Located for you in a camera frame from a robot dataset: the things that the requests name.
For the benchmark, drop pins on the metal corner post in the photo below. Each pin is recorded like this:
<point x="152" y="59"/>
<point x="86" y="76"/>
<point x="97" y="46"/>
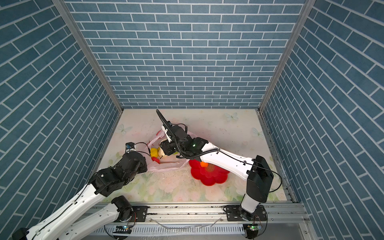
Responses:
<point x="76" y="32"/>
<point x="304" y="14"/>

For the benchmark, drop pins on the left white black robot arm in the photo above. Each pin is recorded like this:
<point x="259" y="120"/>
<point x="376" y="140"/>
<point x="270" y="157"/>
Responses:
<point x="65" y="223"/>

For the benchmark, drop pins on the right metal corner post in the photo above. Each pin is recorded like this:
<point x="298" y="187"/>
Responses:
<point x="304" y="14"/>

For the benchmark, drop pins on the red flower-shaped plate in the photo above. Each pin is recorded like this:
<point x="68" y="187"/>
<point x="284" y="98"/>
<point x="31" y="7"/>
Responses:
<point x="210" y="175"/>

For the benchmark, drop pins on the pink plastic bag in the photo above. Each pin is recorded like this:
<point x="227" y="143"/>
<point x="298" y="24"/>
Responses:
<point x="170" y="163"/>

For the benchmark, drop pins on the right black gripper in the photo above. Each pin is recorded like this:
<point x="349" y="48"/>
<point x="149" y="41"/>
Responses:
<point x="166" y="147"/>

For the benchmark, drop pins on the left metal corner post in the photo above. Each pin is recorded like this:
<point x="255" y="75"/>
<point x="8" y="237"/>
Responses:
<point x="76" y="32"/>

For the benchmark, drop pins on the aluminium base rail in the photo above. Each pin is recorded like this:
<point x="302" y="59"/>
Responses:
<point x="280" y="221"/>

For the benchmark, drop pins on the beige fake fruit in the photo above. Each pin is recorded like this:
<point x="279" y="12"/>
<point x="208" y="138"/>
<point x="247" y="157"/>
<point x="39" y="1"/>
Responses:
<point x="161" y="154"/>

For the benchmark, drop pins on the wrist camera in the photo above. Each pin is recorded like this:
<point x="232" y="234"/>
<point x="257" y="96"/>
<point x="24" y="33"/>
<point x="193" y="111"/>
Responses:
<point x="167" y="133"/>
<point x="130" y="146"/>

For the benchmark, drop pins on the red fake strawberry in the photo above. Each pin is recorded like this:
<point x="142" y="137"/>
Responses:
<point x="154" y="159"/>

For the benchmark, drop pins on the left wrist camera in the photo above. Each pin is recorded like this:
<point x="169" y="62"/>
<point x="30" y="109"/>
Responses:
<point x="130" y="146"/>

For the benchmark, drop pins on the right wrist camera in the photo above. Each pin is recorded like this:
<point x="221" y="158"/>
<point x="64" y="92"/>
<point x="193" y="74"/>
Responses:
<point x="167" y="133"/>

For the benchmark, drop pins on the yellow fake lemon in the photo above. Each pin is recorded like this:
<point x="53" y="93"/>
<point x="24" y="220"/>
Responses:
<point x="154" y="152"/>

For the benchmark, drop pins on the orange fake fruit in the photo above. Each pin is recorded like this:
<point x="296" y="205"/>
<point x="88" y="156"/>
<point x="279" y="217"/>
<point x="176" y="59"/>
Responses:
<point x="203" y="164"/>

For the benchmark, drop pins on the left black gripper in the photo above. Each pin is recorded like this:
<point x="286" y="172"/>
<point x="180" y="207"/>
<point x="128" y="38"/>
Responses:
<point x="143" y="163"/>

